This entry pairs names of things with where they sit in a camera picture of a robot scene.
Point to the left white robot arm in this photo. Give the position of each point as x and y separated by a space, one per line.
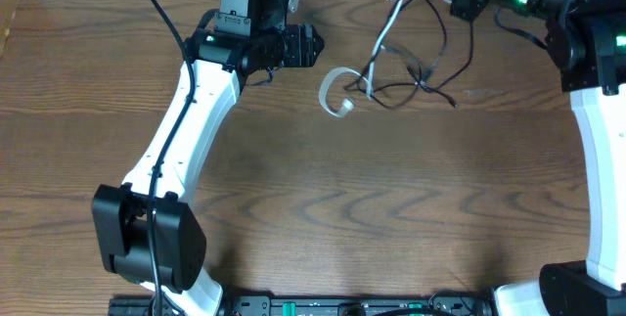
146 229

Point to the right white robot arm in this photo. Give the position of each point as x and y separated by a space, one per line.
586 42

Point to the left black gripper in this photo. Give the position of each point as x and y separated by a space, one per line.
303 45

